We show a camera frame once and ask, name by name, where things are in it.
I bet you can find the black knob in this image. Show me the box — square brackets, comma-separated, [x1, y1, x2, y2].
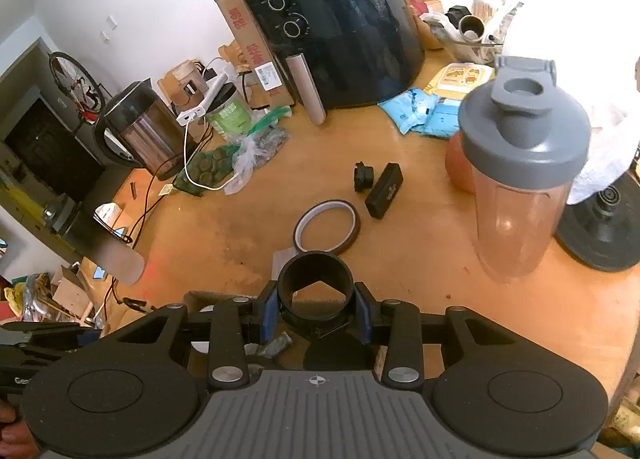
[352, 162, 376, 192]

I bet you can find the steel electric kettle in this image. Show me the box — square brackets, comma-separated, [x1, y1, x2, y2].
[94, 79, 187, 181]

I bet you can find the dark gradient tumbler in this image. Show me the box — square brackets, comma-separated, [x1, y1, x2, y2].
[42, 193, 146, 286]

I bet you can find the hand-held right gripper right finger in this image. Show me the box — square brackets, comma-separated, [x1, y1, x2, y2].
[356, 281, 531, 390]

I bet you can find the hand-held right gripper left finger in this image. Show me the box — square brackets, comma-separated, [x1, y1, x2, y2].
[107, 280, 278, 390]

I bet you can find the small black box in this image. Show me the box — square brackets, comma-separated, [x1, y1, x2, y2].
[365, 163, 403, 219]

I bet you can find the black fan base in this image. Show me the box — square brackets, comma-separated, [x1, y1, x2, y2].
[554, 172, 640, 273]

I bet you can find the black cylindrical ring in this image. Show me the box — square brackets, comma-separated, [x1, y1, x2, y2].
[276, 250, 357, 340]

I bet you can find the white plastic bag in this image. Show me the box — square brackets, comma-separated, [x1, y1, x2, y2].
[567, 89, 640, 205]

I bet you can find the person's left hand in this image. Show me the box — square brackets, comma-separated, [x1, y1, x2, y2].
[0, 403, 40, 455]

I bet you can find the blue packet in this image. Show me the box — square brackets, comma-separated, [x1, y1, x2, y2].
[424, 96, 462, 140]
[377, 88, 438, 135]

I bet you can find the tall cardboard box red print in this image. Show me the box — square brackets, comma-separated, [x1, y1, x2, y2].
[210, 0, 296, 107]

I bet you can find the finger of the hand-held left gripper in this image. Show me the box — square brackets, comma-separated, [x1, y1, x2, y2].
[0, 320, 103, 357]

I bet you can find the bicycle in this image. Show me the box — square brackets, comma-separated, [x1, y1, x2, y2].
[47, 52, 108, 132]

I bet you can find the silver metal tube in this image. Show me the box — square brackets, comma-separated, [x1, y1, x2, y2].
[457, 14, 487, 43]

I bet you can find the black air fryer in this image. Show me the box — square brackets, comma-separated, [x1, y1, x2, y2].
[244, 0, 426, 126]

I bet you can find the shaker bottle with grey lid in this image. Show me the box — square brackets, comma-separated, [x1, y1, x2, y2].
[457, 56, 592, 285]

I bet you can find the dark cabinet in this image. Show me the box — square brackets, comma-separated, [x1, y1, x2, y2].
[0, 84, 108, 205]

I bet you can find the clear plastic case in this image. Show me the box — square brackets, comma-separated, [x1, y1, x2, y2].
[271, 248, 301, 280]

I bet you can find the green bag of dark discs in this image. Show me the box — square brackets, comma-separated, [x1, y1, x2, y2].
[172, 144, 236, 197]

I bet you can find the amber tape ring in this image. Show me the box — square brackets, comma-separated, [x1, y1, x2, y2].
[292, 202, 358, 257]

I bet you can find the green canister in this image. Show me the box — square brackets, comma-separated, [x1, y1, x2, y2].
[206, 84, 253, 140]

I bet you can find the small cardboard carton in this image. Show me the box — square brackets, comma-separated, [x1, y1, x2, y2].
[50, 264, 96, 325]

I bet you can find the black cable with plug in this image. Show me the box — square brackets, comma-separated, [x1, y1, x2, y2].
[107, 239, 153, 314]

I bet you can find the yellow wipes pack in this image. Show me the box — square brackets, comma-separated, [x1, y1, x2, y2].
[425, 62, 496, 101]

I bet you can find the clear plastic bag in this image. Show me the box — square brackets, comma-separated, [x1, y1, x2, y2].
[225, 106, 291, 195]

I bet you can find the white packet with clip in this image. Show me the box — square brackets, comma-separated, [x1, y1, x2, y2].
[94, 202, 135, 246]

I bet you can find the white charging cable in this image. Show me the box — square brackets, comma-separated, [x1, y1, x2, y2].
[182, 119, 241, 190]

